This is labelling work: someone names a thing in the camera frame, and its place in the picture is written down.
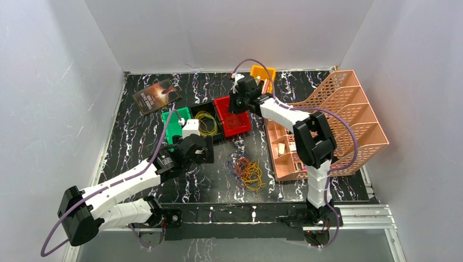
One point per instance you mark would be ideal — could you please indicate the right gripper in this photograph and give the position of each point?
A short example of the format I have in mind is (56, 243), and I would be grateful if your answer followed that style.
(234, 108)

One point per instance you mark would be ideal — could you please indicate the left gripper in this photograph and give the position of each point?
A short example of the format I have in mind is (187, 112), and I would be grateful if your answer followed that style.
(209, 149)

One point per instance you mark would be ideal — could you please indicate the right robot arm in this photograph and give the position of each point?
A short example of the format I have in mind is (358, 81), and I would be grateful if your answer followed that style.
(314, 140)

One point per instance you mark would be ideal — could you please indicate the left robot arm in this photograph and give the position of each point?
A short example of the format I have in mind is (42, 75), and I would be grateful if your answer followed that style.
(86, 212)

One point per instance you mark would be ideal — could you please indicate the black plastic bin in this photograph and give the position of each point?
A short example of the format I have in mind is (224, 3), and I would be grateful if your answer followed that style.
(210, 124)

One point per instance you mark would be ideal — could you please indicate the orange-yellow plastic bin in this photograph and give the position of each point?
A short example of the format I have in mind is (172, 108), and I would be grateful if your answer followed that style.
(264, 78)

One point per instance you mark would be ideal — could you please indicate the red plastic bin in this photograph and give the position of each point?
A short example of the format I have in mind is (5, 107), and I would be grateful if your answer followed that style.
(233, 124)

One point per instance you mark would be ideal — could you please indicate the green plastic bin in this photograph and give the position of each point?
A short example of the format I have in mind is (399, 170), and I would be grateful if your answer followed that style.
(174, 128)

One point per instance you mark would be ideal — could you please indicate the white eraser in organizer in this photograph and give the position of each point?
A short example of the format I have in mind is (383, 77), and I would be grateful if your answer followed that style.
(281, 149)

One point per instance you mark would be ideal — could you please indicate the dark book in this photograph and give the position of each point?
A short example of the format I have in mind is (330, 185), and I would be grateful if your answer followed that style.
(156, 96)

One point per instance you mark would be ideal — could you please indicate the pink desk organizer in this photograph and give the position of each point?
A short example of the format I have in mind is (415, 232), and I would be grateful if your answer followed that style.
(341, 93)

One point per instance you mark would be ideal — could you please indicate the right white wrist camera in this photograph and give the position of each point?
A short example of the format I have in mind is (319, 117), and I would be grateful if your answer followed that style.
(236, 77)

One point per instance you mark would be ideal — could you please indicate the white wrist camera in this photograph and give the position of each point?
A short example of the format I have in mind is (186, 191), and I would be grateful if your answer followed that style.
(189, 127)
(236, 77)

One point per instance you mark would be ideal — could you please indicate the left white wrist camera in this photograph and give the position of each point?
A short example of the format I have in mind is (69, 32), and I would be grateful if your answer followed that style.
(189, 127)

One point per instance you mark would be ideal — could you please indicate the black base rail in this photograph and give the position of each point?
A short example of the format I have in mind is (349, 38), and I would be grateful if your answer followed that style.
(254, 220)

